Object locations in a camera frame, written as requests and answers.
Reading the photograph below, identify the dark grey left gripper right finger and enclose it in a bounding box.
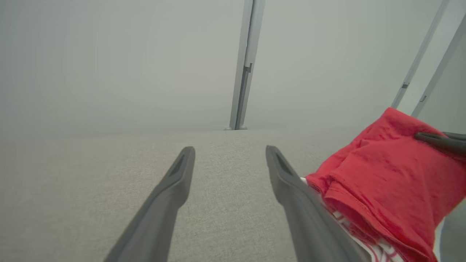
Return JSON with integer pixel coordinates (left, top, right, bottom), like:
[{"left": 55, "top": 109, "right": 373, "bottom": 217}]
[{"left": 265, "top": 145, "right": 372, "bottom": 262}]

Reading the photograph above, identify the thin grey metal frame bar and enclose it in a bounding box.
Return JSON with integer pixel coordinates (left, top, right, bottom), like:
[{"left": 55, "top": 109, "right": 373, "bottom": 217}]
[
  {"left": 411, "top": 15, "right": 466, "bottom": 119},
  {"left": 391, "top": 0, "right": 450, "bottom": 110}
]

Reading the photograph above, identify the grey metal partition post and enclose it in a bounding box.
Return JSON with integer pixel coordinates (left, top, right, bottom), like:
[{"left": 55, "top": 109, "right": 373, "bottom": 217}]
[{"left": 224, "top": 0, "right": 266, "bottom": 131}]

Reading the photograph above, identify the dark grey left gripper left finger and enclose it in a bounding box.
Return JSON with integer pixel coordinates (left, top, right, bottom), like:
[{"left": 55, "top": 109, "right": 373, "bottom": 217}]
[{"left": 104, "top": 146, "right": 196, "bottom": 262}]

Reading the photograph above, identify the red Bulls 23 jersey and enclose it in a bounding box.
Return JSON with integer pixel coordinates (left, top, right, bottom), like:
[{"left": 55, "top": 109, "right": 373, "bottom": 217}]
[{"left": 300, "top": 107, "right": 466, "bottom": 262}]

